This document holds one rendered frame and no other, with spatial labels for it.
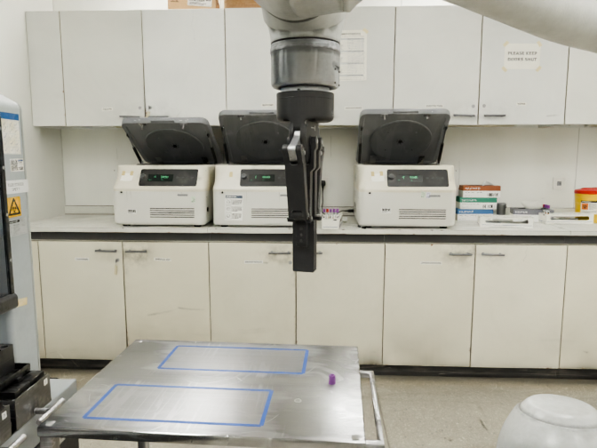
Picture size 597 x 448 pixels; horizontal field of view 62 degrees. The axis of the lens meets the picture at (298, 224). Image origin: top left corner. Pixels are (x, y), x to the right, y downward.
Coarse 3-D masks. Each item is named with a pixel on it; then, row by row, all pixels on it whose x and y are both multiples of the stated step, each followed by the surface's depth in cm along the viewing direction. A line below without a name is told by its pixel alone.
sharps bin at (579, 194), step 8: (576, 192) 315; (584, 192) 310; (592, 192) 307; (576, 200) 317; (584, 200) 311; (592, 200) 309; (576, 208) 317; (584, 208) 312; (592, 208) 309; (576, 216) 318; (584, 216) 312
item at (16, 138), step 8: (0, 112) 113; (8, 120) 116; (16, 120) 119; (8, 128) 116; (16, 128) 119; (8, 136) 116; (16, 136) 119; (8, 144) 116; (16, 144) 119; (8, 152) 116; (16, 152) 119; (16, 160) 119; (16, 168) 119; (8, 200) 117; (16, 200) 120; (8, 208) 117; (16, 208) 120; (16, 216) 120; (16, 224) 120; (24, 224) 123; (16, 232) 120; (24, 232) 123; (24, 304) 123
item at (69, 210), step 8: (72, 208) 357; (80, 208) 357; (88, 208) 357; (96, 208) 356; (104, 208) 356; (112, 208) 356; (328, 208) 348; (336, 208) 348; (344, 208) 348; (352, 208) 348; (552, 208) 342; (560, 208) 342; (568, 208) 342; (560, 216) 341; (568, 216) 341
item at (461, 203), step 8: (456, 200) 332; (464, 200) 322; (472, 200) 322; (480, 200) 322; (488, 200) 321; (496, 200) 321; (464, 208) 323; (472, 208) 323; (480, 208) 322; (488, 208) 322; (496, 208) 322
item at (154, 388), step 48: (96, 384) 109; (144, 384) 109; (192, 384) 109; (240, 384) 109; (288, 384) 109; (336, 384) 109; (48, 432) 92; (96, 432) 91; (144, 432) 90; (192, 432) 90; (240, 432) 90; (288, 432) 90; (336, 432) 90
